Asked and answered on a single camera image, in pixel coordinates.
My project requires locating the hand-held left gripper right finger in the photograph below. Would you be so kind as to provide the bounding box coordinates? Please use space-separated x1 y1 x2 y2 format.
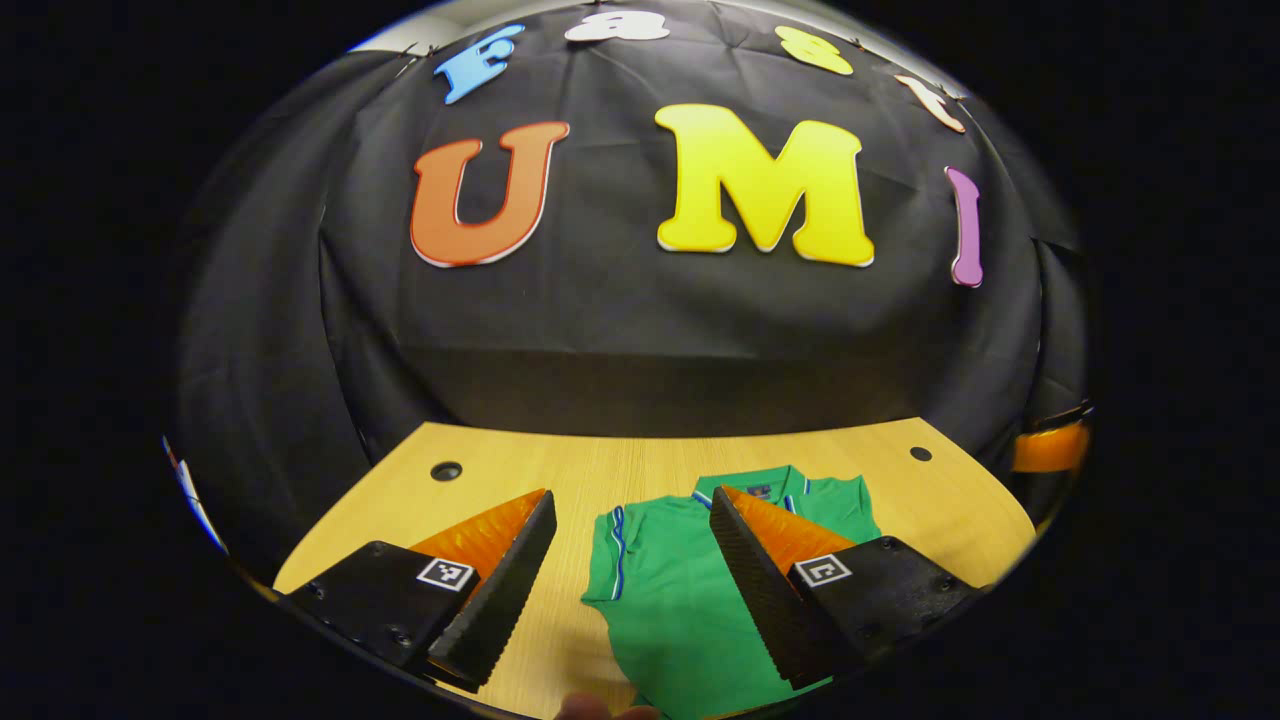
708 485 986 691

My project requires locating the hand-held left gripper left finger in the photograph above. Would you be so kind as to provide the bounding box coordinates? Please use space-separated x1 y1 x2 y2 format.
285 488 558 693

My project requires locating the green T-shirt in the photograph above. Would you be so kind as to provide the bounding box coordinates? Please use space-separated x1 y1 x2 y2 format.
582 465 883 720

